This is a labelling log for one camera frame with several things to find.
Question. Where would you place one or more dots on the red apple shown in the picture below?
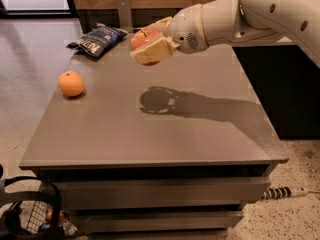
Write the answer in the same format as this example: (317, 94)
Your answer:
(144, 38)

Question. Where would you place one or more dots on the grey drawer cabinet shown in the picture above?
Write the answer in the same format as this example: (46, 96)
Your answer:
(169, 152)

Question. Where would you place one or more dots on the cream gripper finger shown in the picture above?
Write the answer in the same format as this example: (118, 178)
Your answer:
(161, 25)
(165, 49)

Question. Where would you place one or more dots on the left metal rail bracket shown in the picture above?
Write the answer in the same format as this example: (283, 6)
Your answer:
(125, 15)

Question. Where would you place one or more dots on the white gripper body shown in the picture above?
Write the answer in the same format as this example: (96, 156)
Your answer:
(186, 30)

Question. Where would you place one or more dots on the orange fruit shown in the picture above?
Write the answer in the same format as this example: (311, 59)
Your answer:
(71, 83)

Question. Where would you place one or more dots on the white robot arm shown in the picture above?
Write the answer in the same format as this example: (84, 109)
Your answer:
(238, 23)

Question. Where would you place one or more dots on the black wire basket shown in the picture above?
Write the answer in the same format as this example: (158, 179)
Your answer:
(33, 214)

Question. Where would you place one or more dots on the blue chip bag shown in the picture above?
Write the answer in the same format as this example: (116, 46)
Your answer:
(98, 41)

